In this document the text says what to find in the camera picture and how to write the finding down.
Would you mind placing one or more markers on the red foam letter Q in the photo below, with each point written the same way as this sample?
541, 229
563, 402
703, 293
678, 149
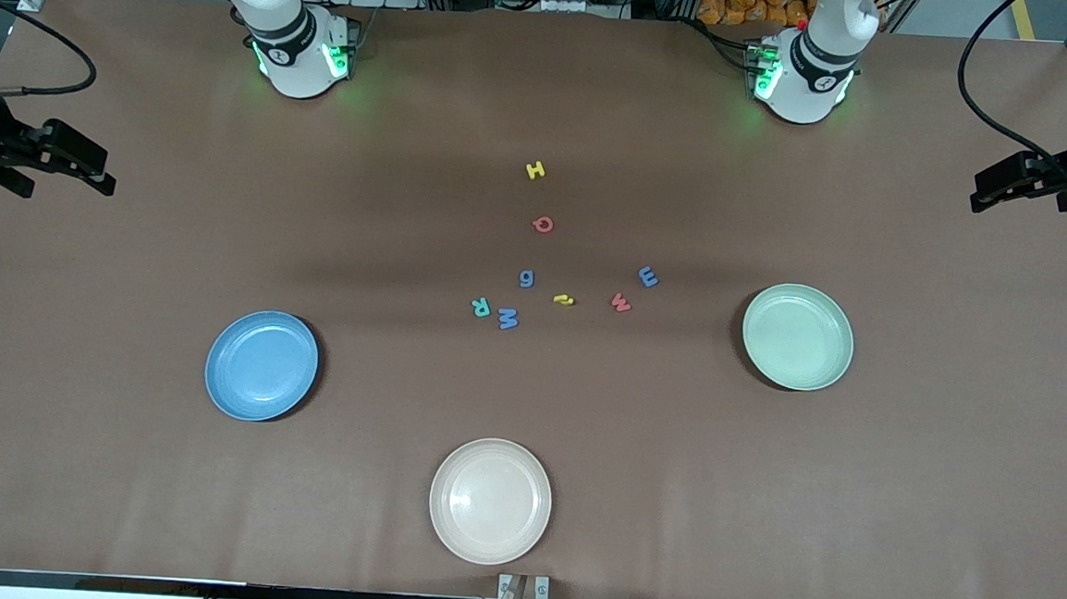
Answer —
536, 227

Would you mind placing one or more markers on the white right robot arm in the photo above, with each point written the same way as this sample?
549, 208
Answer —
293, 63

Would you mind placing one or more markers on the teal foam letter R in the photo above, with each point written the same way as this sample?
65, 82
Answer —
483, 312

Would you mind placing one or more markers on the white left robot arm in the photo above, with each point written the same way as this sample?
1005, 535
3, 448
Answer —
801, 94

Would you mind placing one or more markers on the orange snack packets pile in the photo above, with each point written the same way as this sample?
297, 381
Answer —
746, 7

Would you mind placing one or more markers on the green plate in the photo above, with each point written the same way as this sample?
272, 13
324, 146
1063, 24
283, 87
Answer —
798, 337

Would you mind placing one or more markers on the brown table cover sheet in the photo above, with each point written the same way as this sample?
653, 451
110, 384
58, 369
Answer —
114, 496

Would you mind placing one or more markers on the blue foam letter g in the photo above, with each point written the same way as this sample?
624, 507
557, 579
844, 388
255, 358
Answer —
531, 279

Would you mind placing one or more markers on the metal table edge bracket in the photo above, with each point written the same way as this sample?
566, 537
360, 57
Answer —
542, 589

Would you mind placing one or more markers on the small yellow foam letter h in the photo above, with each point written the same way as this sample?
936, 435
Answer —
561, 299

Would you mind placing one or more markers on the blue foam letter E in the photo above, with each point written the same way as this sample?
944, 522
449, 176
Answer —
646, 277

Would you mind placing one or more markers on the red foam letter w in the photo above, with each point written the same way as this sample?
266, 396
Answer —
621, 305

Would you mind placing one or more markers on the blue plate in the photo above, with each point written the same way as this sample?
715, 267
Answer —
261, 366

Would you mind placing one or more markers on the beige plate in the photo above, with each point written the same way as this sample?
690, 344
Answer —
491, 501

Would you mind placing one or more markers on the blue foam letter M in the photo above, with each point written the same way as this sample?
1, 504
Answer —
508, 319

